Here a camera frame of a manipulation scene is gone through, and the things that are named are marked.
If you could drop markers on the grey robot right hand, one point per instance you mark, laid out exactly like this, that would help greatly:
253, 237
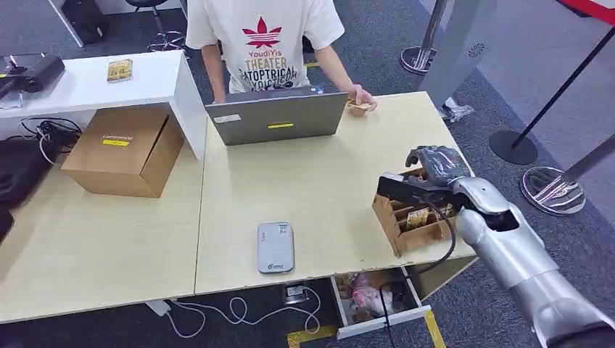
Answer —
439, 163

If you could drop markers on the person's left hand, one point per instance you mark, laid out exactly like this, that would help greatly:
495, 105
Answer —
362, 98

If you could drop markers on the yellow printed card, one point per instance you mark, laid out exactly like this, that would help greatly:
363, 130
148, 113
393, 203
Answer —
358, 105

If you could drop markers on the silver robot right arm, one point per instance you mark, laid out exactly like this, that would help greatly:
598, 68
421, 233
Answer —
519, 249

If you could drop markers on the yellow card in holder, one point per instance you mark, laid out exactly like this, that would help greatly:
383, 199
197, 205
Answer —
418, 218
449, 211

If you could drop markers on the clear plastic wrap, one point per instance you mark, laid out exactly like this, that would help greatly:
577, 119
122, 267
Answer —
454, 110

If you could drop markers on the wooden card box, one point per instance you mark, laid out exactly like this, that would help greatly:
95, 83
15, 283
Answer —
408, 235

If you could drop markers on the grey laptop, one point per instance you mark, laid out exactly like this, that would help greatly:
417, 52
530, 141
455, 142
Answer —
276, 120

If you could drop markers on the grey pillar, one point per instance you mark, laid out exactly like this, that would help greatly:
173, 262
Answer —
461, 48

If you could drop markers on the person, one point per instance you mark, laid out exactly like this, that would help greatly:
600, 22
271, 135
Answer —
262, 45

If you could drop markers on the chrome stanchion with mirrored base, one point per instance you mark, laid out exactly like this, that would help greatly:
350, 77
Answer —
552, 189

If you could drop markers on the pink item in drawer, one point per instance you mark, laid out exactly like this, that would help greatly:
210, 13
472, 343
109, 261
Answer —
367, 298

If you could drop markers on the white open drawer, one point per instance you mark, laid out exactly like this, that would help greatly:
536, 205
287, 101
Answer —
384, 322

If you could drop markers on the grey flat card reader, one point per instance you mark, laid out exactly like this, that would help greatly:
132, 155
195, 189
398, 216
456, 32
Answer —
275, 248

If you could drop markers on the small grey floor socket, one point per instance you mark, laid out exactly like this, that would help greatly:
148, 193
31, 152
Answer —
295, 294

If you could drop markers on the black stool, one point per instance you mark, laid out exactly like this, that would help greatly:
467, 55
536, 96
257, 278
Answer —
161, 29

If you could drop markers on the brown cardboard box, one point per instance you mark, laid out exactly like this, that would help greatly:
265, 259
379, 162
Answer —
120, 153

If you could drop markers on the white side table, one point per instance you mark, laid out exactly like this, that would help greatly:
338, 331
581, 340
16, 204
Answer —
81, 86

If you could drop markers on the black cabinet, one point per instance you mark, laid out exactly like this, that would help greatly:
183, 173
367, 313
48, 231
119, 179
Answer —
85, 19

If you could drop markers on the white power adapter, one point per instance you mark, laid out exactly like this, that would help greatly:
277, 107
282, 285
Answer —
158, 308

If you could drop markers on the black device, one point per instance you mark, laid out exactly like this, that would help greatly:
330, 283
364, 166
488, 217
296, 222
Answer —
36, 71

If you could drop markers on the black bag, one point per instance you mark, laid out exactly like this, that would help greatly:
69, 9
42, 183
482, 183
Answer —
19, 168

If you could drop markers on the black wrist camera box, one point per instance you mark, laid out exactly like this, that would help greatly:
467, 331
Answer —
408, 188

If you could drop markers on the chrome stanchion post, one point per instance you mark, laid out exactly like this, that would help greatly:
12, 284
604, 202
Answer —
420, 55

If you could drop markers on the black stanchion post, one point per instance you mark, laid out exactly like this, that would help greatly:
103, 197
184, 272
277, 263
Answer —
513, 146

